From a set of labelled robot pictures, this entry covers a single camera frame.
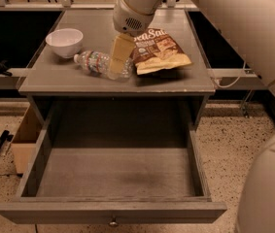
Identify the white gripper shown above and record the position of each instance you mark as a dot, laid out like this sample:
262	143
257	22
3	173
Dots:
127	16

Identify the clear plastic water bottle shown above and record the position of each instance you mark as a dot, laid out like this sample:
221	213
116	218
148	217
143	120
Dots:
96	63

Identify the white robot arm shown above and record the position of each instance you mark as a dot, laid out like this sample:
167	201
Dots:
249	27

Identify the open grey top drawer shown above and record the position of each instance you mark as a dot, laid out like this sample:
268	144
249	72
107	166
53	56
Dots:
136	160

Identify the metal drawer knob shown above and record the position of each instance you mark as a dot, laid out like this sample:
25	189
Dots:
113	223

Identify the brown sea salt chip bag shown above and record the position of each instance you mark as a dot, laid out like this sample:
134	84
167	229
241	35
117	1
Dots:
156	50

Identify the grey wooden cabinet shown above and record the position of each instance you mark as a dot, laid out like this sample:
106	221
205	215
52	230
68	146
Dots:
53	76

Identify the white ceramic bowl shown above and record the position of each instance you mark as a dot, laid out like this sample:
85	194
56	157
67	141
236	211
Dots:
65	42

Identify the cardboard box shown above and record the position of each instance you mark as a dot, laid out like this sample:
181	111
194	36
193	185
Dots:
24	141

